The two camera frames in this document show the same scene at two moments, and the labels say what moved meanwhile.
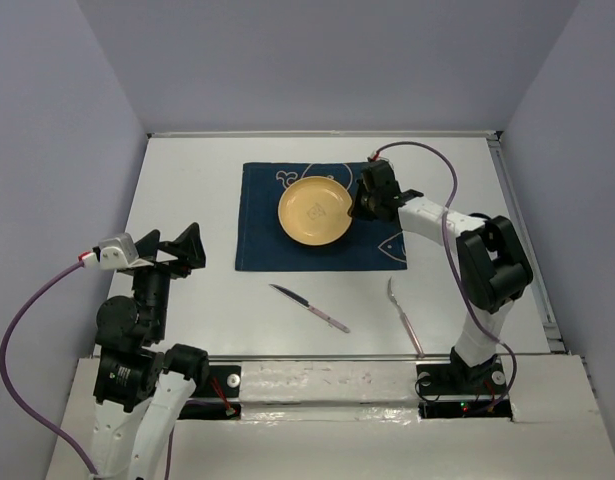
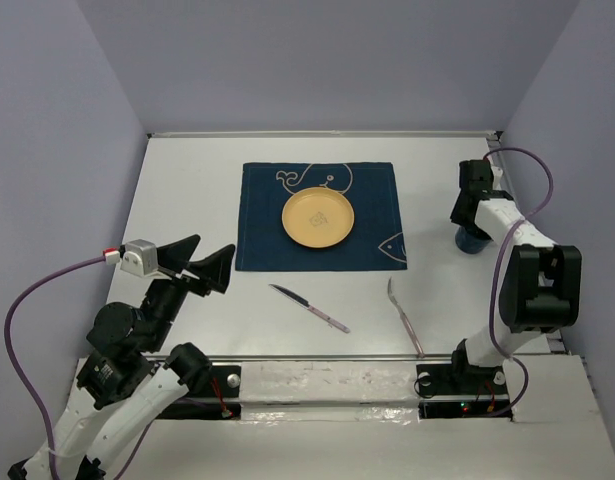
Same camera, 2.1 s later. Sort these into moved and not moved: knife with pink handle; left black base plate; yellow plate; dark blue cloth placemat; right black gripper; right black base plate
Moved: right black gripper; yellow plate
Not moved: left black base plate; dark blue cloth placemat; knife with pink handle; right black base plate
